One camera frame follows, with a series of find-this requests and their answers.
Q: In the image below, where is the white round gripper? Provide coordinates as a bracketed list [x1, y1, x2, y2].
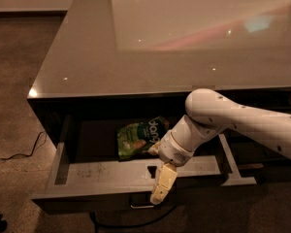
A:
[148, 130, 193, 205]

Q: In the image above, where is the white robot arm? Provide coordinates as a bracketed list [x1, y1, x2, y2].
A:
[149, 88, 291, 205]

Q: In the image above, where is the dark cabinet with glossy top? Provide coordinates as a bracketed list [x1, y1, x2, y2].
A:
[26, 0, 291, 183]

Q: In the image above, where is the green chip bag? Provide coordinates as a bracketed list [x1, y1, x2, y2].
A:
[116, 116, 169, 160]

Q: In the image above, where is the thin black floor cable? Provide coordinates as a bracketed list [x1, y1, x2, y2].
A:
[0, 130, 48, 163]

